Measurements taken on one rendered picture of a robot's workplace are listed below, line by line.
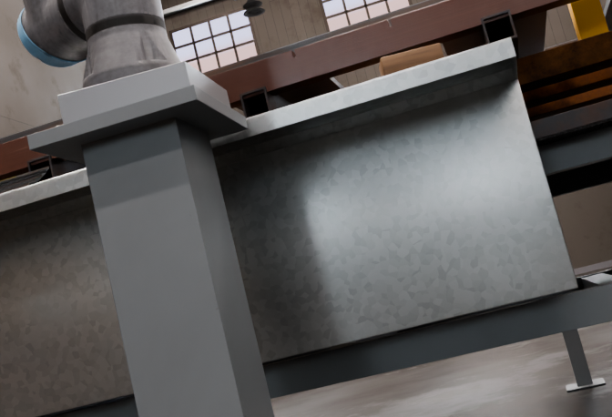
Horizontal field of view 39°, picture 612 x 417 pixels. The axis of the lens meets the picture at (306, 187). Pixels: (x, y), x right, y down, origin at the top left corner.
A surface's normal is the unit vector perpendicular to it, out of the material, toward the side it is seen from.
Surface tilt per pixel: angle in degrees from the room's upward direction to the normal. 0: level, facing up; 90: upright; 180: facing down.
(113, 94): 90
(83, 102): 90
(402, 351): 90
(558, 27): 90
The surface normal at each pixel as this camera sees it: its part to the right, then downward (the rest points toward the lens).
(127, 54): 0.04, -0.45
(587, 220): -0.21, -0.09
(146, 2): 0.66, -0.24
